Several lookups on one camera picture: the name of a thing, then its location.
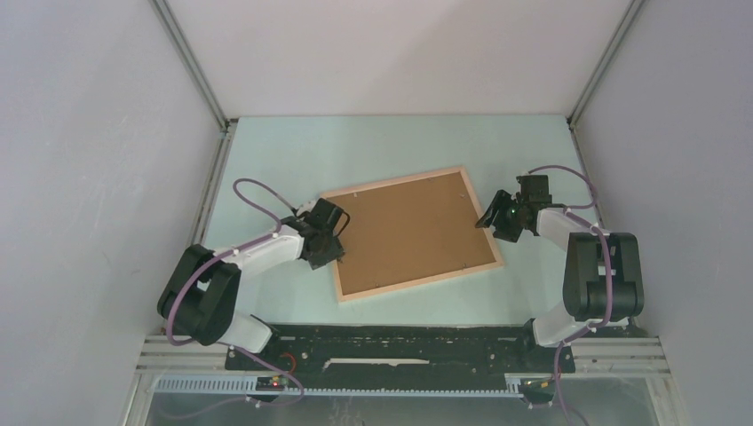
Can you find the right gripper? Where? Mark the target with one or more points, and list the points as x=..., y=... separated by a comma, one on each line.
x=502, y=231

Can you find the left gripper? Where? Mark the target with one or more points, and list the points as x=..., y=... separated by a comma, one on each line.
x=334, y=252

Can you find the wooden picture frame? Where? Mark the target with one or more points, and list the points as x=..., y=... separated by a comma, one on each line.
x=423, y=281

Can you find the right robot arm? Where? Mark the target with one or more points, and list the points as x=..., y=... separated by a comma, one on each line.
x=602, y=284

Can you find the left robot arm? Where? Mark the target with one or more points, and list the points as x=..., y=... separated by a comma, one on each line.
x=199, y=301

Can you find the right corner metal profile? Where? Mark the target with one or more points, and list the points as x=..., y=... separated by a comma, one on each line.
x=607, y=57

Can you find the corner metal profile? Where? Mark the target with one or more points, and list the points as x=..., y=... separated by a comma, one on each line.
x=607, y=57
x=183, y=48

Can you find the left corner metal profile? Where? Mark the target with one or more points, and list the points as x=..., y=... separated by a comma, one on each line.
x=183, y=48

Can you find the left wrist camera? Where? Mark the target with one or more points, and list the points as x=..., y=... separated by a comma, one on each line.
x=326, y=216

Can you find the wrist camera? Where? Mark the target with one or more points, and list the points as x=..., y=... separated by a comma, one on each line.
x=326, y=216
x=533, y=189

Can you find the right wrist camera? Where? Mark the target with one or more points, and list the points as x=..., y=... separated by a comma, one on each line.
x=533, y=189

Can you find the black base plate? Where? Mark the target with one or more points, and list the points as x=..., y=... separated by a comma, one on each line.
x=443, y=377

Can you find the white cable duct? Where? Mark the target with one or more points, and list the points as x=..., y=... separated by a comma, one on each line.
x=262, y=386

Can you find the aluminium rail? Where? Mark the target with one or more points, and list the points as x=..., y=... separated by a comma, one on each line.
x=587, y=357

